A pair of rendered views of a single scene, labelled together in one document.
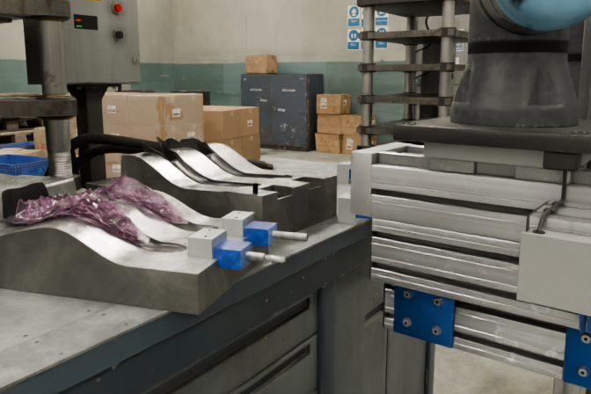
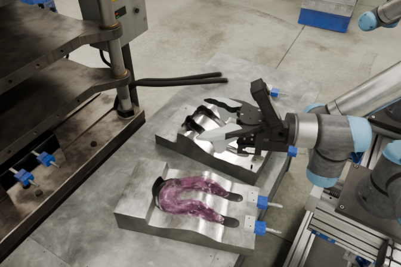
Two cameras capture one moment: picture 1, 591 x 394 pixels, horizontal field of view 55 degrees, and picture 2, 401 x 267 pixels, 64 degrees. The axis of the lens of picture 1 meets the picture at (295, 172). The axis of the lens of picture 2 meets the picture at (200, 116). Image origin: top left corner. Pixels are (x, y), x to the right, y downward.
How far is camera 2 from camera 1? 0.91 m
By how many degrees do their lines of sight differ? 32
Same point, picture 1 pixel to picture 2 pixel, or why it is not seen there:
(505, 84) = (385, 207)
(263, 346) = not seen: hidden behind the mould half
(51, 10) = (115, 36)
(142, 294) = (230, 249)
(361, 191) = (311, 205)
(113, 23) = (133, 4)
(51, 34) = (115, 46)
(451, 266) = (344, 236)
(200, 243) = (249, 229)
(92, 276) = (209, 242)
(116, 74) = (137, 32)
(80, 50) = not seen: hidden behind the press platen
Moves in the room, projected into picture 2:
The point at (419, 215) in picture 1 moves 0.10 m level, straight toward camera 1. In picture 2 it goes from (335, 221) to (339, 249)
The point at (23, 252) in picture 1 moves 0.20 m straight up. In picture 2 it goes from (178, 233) to (175, 200)
